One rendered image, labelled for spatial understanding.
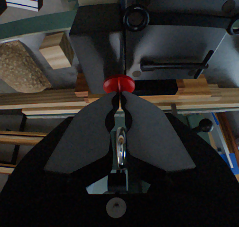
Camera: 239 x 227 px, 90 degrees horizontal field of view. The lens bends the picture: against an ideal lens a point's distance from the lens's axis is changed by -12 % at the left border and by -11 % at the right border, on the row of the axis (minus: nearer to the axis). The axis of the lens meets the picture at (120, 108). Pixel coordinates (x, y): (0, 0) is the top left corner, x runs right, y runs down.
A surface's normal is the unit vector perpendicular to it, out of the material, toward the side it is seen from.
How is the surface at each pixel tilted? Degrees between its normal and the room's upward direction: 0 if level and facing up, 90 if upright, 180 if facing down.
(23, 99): 90
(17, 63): 36
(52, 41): 90
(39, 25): 90
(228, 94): 90
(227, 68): 0
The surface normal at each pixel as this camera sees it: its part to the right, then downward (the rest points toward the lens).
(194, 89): -0.04, -0.45
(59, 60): 0.02, 0.89
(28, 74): 0.69, 0.62
